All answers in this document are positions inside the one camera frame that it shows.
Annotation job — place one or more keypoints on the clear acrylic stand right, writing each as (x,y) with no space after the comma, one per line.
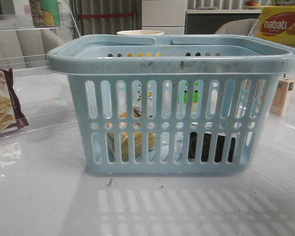
(288,119)

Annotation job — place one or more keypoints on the black tissue pack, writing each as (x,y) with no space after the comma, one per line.
(206,147)

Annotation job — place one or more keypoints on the light blue plastic basket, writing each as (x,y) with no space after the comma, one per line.
(217,84)

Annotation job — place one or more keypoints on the small beige carton box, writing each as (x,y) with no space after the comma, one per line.
(282,97)

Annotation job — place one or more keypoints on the white paper cup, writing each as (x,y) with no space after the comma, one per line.
(140,32)

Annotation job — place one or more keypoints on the white drawer cabinet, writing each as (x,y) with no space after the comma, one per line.
(167,16)

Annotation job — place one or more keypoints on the brown cracker snack packet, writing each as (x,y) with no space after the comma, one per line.
(11,115)

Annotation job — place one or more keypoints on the green yellow snack bag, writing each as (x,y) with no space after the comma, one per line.
(45,13)

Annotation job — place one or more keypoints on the beige armchair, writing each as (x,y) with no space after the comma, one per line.
(238,27)

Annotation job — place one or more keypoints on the packaged bread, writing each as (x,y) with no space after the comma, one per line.
(137,138)

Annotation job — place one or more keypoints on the clear acrylic shelf left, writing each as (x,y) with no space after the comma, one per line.
(67,31)

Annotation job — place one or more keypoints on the yellow nabati wafer box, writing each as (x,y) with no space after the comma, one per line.
(277,24)

